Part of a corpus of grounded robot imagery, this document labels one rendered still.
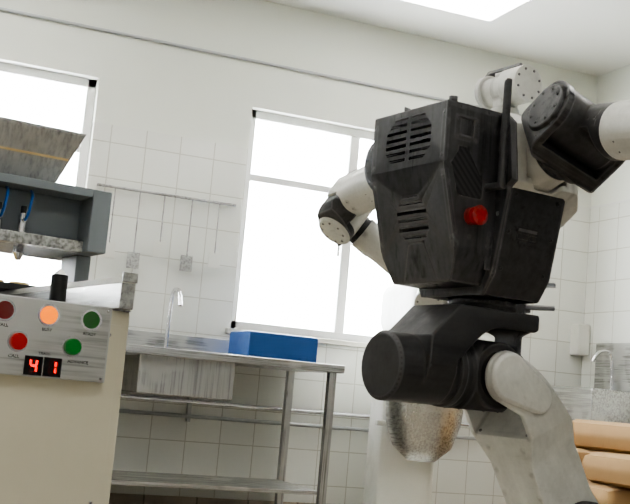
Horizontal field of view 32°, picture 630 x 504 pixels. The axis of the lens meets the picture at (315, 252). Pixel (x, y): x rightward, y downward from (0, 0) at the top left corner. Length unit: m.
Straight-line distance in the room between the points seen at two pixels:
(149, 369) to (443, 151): 3.91
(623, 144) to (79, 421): 1.08
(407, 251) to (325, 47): 4.96
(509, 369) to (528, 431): 0.12
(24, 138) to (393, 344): 1.38
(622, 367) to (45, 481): 5.31
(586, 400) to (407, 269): 4.89
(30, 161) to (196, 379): 2.89
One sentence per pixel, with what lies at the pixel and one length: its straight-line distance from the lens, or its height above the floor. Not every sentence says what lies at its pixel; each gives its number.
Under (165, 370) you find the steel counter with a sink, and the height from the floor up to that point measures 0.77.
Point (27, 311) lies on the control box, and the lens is 2.03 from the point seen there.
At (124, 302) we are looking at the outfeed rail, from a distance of 2.09.
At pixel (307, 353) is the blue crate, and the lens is 5.88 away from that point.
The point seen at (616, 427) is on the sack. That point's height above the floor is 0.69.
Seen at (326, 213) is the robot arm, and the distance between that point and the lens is 2.30.
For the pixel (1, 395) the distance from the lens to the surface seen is 2.05.
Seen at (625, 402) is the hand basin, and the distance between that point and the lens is 6.81.
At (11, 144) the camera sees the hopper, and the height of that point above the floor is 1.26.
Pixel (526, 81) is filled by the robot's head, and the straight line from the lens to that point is 1.96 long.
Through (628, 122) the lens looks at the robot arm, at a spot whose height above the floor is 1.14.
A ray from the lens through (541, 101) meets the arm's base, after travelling 1.78.
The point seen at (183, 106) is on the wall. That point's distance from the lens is 6.38.
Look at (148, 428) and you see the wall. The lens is 6.19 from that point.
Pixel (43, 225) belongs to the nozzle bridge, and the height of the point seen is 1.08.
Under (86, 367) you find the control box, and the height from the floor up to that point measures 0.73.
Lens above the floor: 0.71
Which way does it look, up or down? 7 degrees up
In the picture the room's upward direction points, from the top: 5 degrees clockwise
